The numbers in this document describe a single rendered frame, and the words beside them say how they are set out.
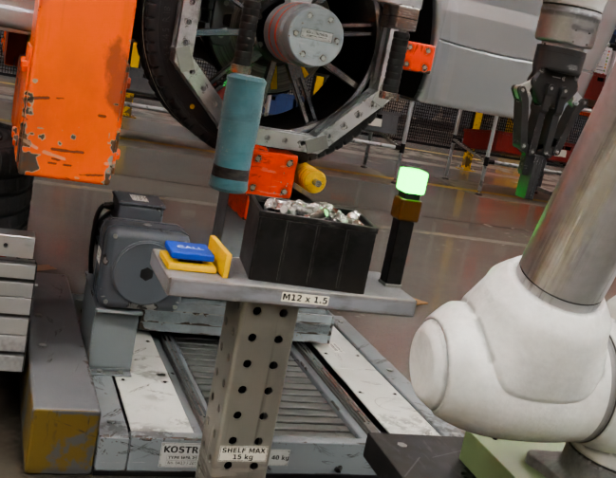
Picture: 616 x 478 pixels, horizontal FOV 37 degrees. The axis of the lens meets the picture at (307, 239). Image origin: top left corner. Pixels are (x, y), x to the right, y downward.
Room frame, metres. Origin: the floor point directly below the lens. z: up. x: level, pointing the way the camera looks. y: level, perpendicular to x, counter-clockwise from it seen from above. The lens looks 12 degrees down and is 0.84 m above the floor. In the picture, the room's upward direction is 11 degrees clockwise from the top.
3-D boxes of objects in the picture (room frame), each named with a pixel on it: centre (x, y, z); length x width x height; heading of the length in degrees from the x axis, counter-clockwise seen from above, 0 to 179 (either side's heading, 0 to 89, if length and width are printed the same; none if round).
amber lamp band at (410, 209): (1.57, -0.16, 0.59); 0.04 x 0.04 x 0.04; 21
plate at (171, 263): (1.44, 0.18, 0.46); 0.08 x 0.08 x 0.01; 21
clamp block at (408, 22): (2.06, -0.10, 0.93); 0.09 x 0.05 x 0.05; 21
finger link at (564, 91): (1.44, -0.34, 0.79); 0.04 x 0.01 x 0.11; 21
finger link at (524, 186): (1.44, -0.32, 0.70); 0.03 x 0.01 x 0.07; 21
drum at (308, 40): (2.12, 0.10, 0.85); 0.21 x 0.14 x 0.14; 21
